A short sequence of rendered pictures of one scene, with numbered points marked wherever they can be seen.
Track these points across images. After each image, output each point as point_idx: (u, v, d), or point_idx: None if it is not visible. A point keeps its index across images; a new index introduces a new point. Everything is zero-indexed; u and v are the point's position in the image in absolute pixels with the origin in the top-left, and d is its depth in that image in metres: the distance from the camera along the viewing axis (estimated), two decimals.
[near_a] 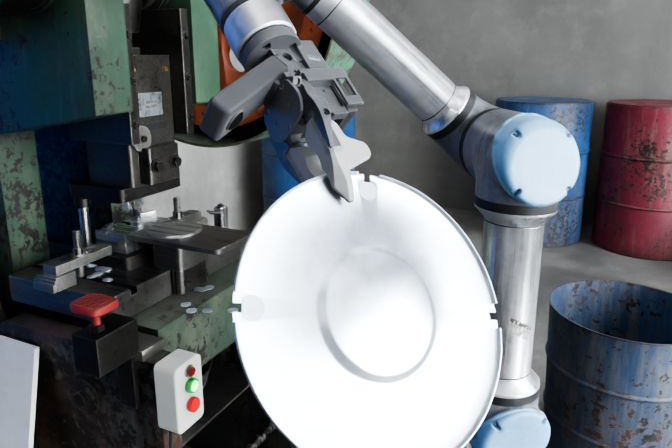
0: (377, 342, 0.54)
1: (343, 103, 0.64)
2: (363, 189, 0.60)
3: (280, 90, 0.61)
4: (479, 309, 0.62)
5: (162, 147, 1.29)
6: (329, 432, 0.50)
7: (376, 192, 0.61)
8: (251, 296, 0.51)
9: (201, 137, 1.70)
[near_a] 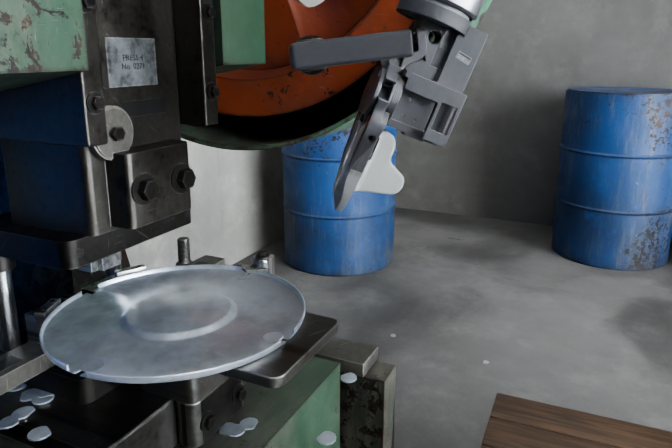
0: (164, 301, 0.69)
1: (429, 129, 0.55)
2: (276, 334, 0.63)
3: (379, 73, 0.54)
4: (99, 365, 0.56)
5: (156, 151, 0.63)
6: (147, 281, 0.77)
7: (267, 340, 0.61)
8: (249, 277, 0.78)
9: (223, 133, 1.04)
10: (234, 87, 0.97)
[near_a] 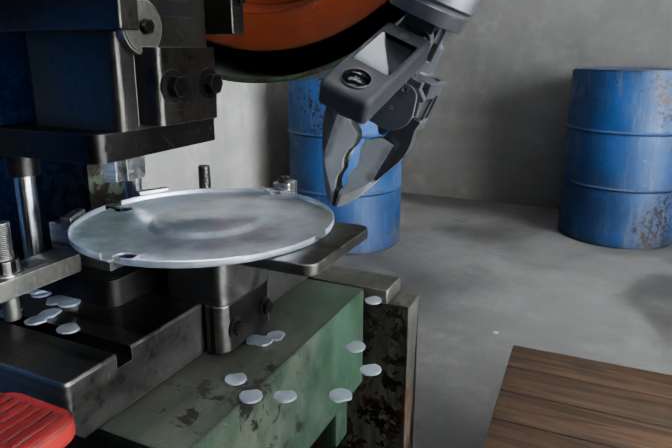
0: (184, 222, 0.64)
1: None
2: (263, 196, 0.78)
3: (400, 88, 0.52)
4: (305, 234, 0.62)
5: (185, 50, 0.62)
6: (97, 240, 0.60)
7: (272, 198, 0.77)
8: None
9: (241, 72, 1.03)
10: None
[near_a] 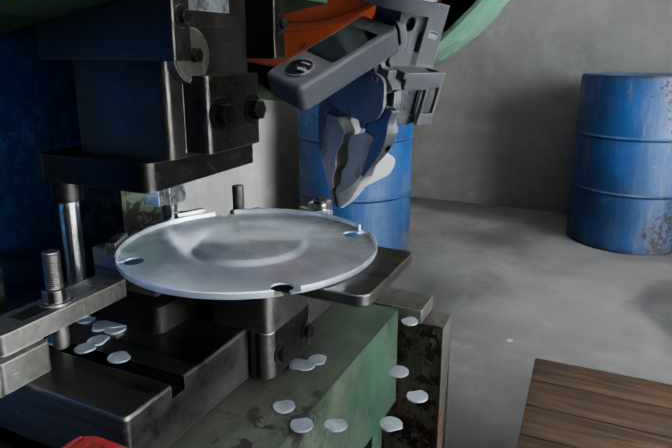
0: (276, 240, 0.67)
1: (414, 111, 0.57)
2: None
3: (371, 78, 0.52)
4: (222, 219, 0.78)
5: (231, 77, 0.62)
6: (353, 251, 0.65)
7: None
8: None
9: (269, 88, 1.03)
10: None
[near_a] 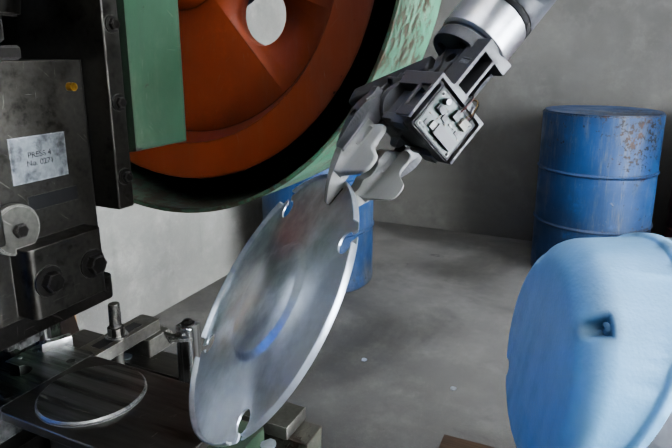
0: (272, 270, 0.61)
1: (411, 113, 0.54)
2: None
3: None
4: None
5: (63, 242, 0.65)
6: (314, 197, 0.63)
7: None
8: None
9: (164, 190, 1.06)
10: None
